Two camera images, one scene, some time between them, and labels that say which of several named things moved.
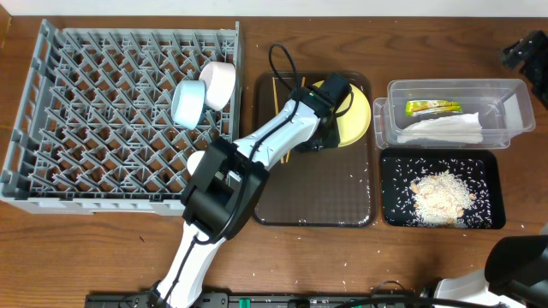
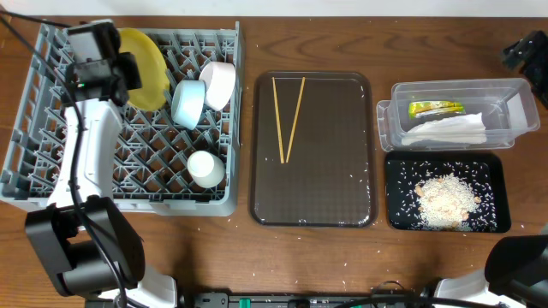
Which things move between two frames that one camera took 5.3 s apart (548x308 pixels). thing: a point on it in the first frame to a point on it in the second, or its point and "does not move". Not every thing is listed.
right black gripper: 535,69 does not move
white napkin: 455,128 does not move
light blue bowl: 187,103 does not move
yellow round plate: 354,124 to 153,71
